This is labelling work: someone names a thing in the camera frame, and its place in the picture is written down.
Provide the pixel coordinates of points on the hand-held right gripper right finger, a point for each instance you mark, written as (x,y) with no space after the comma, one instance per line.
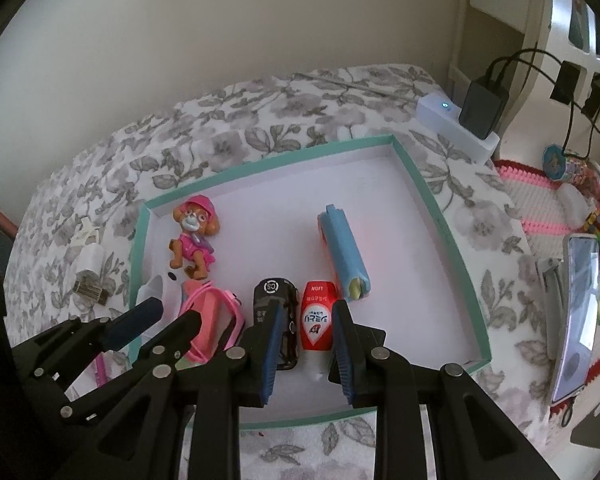
(342,355)

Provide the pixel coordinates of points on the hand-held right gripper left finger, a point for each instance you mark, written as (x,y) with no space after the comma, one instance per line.
(269,360)

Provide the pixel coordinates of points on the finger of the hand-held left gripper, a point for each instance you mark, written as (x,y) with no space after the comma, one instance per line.
(180,332)
(135,320)

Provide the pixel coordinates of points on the red tube with white cap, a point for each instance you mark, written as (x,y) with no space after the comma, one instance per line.
(317,320)

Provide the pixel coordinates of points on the gold patterned hair clip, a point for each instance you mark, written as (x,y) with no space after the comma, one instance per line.
(89,287)

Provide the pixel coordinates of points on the pink watch band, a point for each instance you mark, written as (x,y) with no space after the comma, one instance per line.
(231,305)

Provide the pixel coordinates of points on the purple lip balm tube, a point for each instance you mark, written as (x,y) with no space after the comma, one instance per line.
(100,367)

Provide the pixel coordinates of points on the black car key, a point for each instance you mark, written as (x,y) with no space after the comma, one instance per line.
(280,290)

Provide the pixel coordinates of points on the white wall charger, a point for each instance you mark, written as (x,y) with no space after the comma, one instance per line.
(91,259)

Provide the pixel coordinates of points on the white hair claw clip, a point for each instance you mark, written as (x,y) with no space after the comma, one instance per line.
(84,230)

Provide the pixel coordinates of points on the blue orange toy knife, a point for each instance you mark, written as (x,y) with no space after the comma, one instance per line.
(342,250)

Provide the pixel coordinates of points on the teal cardboard tray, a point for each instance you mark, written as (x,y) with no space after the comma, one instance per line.
(280,200)

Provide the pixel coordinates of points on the pink dog toy figure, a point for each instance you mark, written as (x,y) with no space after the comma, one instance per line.
(195,245)

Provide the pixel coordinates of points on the smartphone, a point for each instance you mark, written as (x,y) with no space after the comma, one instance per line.
(577,310)

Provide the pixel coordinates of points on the pink white crochet mat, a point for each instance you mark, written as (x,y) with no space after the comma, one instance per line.
(530,195)

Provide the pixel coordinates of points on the white power strip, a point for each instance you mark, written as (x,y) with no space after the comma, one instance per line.
(445,120)

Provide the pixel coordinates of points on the large black power adapter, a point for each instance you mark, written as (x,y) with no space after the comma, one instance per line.
(480,107)

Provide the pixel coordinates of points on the colourful bead toy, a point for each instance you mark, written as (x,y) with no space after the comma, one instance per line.
(597,225)

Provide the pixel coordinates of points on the blue octagonal toy box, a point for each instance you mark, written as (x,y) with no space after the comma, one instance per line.
(555,162)

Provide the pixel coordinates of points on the colourful bead tube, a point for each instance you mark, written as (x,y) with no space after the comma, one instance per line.
(580,172)

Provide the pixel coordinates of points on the small black power adapter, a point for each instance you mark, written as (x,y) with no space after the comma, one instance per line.
(594,97)
(565,82)

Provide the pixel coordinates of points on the white shelf unit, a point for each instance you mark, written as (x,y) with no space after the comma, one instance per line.
(525,10)

